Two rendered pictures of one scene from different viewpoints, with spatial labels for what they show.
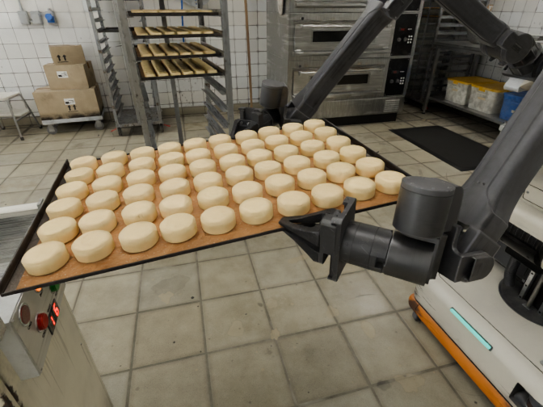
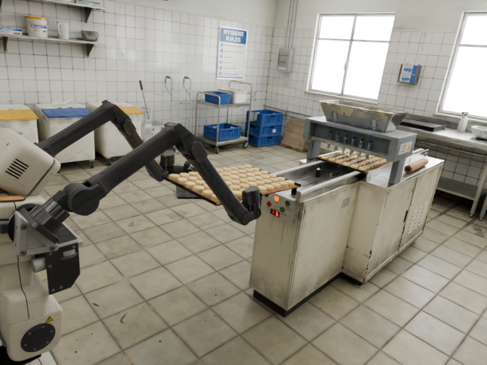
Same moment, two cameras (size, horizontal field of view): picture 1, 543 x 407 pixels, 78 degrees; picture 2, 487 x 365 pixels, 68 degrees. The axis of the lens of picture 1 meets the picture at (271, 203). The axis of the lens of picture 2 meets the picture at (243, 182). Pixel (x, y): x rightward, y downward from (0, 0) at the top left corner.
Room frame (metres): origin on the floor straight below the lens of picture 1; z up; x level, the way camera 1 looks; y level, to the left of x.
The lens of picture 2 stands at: (2.07, -0.71, 1.60)
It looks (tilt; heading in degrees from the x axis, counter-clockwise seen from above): 20 degrees down; 150
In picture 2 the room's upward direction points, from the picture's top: 5 degrees clockwise
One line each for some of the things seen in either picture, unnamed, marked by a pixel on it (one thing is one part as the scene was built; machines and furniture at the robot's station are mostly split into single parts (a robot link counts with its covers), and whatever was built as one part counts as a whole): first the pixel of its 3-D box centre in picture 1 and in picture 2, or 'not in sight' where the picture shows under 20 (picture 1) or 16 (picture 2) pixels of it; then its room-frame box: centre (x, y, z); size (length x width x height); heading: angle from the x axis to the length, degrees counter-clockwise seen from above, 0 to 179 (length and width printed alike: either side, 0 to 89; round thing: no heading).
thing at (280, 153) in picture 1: (286, 153); not in sight; (0.63, -0.03, 1.00); 0.05 x 0.05 x 0.02
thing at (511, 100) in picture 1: (531, 107); not in sight; (3.45, -2.66, 0.36); 0.47 x 0.38 x 0.26; 106
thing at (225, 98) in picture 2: not in sight; (217, 97); (-3.39, 1.76, 0.88); 0.40 x 0.30 x 0.16; 18
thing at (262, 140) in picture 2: not in sight; (262, 138); (-3.65, 2.88, 0.10); 0.60 x 0.40 x 0.20; 102
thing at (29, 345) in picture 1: (35, 300); (277, 204); (0.46, 0.46, 0.77); 0.24 x 0.04 x 0.14; 18
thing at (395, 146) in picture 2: not in sight; (354, 148); (0.19, 1.28, 1.01); 0.72 x 0.33 x 0.34; 18
